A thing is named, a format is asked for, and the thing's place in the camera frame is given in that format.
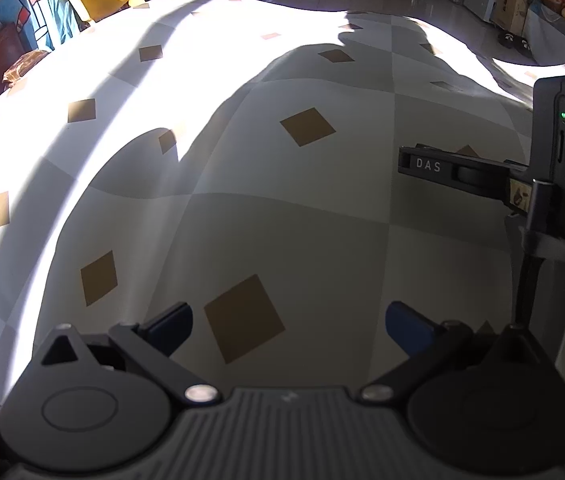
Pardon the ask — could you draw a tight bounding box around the blue cartoon print cloth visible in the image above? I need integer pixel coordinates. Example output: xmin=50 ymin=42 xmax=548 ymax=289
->
xmin=0 ymin=0 xmax=83 ymax=53

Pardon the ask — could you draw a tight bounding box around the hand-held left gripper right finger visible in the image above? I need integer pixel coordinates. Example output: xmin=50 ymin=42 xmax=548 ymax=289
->
xmin=360 ymin=301 xmax=538 ymax=406

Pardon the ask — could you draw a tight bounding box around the brown snack bag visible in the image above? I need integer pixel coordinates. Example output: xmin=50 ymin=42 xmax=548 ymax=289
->
xmin=2 ymin=50 xmax=50 ymax=85

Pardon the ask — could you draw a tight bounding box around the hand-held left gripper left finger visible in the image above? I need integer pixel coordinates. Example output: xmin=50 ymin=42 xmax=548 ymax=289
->
xmin=40 ymin=301 xmax=223 ymax=406

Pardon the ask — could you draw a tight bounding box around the cardboard box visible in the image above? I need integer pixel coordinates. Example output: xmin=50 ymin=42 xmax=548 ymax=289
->
xmin=493 ymin=0 xmax=531 ymax=36

